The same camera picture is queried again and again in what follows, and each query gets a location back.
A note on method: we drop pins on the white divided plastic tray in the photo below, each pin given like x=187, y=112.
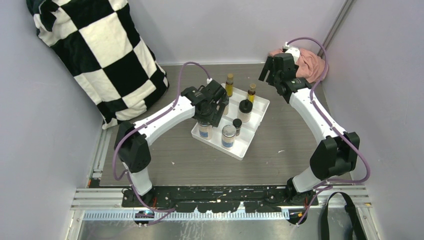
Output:
x=248, y=129

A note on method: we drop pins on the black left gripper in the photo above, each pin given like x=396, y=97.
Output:
x=213, y=118

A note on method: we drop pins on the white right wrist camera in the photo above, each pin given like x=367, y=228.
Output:
x=294, y=51

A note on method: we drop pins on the black-lid knob grinder jar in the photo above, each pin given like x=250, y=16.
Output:
x=245, y=108

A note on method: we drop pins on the taped black-lid grinder jar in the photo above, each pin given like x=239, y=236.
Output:
x=226, y=109

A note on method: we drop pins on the aluminium frame rail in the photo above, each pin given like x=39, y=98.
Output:
x=179, y=159

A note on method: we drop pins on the small black-cap spice bottle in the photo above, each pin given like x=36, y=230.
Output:
x=237, y=123

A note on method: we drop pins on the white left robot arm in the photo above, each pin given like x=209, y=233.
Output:
x=133, y=141

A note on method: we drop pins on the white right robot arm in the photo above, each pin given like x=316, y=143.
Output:
x=333, y=155

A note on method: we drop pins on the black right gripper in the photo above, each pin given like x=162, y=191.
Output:
x=268, y=67

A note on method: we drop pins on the black white checkered blanket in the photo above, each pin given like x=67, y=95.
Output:
x=98, y=43

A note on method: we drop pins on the yellow-label sauce bottle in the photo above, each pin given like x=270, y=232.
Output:
x=251, y=93

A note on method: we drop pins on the blue-label silver-top shaker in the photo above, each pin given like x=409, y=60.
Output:
x=205, y=130

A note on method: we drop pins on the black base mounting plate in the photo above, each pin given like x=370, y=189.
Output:
x=217, y=198

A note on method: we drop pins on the pink cloth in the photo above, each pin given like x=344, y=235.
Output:
x=309, y=65

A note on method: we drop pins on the gold-cap yellow sauce bottle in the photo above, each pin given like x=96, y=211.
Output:
x=229, y=84

